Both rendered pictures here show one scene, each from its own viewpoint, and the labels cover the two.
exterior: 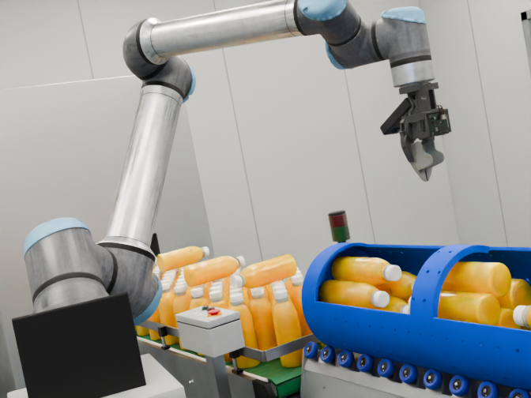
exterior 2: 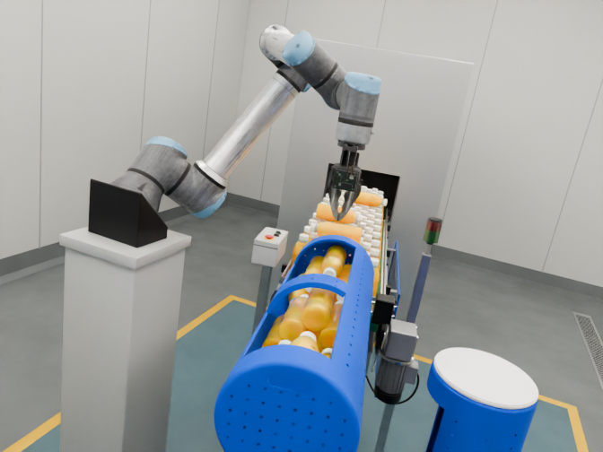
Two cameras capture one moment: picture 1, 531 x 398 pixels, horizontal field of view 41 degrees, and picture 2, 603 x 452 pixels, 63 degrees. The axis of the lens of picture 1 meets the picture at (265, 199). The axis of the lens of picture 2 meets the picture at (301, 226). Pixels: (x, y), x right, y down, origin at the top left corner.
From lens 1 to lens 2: 1.24 m
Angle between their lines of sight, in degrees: 41
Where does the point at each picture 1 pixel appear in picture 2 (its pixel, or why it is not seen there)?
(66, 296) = (121, 180)
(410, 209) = not seen: outside the picture
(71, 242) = (155, 152)
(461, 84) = not seen: outside the picture
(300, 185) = not seen: outside the picture
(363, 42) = (331, 91)
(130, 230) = (211, 161)
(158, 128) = (262, 104)
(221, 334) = (260, 251)
